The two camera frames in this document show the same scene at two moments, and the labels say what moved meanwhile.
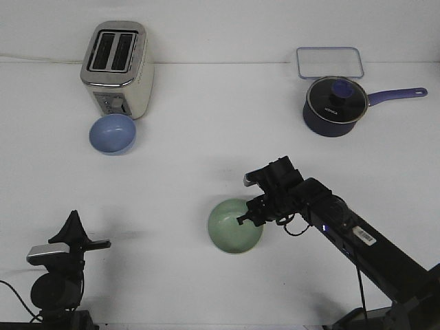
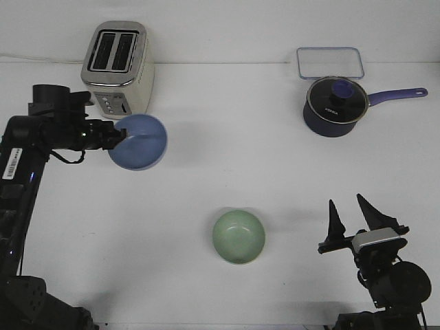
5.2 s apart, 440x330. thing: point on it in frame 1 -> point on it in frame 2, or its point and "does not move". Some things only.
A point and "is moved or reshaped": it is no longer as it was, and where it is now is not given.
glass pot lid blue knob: x=339 y=100 does not move
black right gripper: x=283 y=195 -> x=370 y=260
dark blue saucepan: x=334 y=106 does not move
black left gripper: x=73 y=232 -> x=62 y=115
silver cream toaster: x=117 y=67 does not move
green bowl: x=226 y=233 is moved or reshaped
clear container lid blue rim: x=319 y=62 does not move
